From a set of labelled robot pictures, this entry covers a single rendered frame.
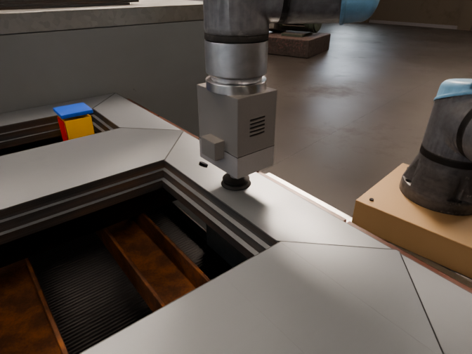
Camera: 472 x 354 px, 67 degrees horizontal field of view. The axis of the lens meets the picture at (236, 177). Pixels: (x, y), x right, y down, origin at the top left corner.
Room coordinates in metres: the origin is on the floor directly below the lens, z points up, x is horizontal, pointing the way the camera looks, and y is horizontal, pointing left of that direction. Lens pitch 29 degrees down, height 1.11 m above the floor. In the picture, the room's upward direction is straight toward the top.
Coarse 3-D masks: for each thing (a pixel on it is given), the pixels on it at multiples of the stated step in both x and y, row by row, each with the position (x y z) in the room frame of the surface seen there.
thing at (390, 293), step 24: (312, 264) 0.28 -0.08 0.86; (336, 264) 0.28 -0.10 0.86; (360, 264) 0.28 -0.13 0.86; (384, 264) 0.28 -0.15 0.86; (360, 288) 0.24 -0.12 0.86; (384, 288) 0.24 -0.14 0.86; (408, 288) 0.24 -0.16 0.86; (384, 312) 0.22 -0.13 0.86; (408, 312) 0.22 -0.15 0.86; (432, 336) 0.19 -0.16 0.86
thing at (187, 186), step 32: (0, 128) 0.67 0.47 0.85; (32, 128) 0.70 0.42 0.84; (96, 128) 0.73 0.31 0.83; (64, 192) 0.42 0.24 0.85; (96, 192) 0.44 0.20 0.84; (128, 192) 0.46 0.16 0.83; (192, 192) 0.44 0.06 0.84; (0, 224) 0.37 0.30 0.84; (32, 224) 0.38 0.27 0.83; (224, 224) 0.38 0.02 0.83
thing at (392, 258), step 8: (360, 248) 0.30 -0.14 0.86; (368, 248) 0.30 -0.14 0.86; (376, 248) 0.30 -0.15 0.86; (376, 256) 0.29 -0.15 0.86; (384, 256) 0.29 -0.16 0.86; (392, 256) 0.29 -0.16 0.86; (400, 256) 0.29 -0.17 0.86; (392, 264) 0.28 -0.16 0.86; (400, 264) 0.28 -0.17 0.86; (400, 272) 0.26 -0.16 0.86
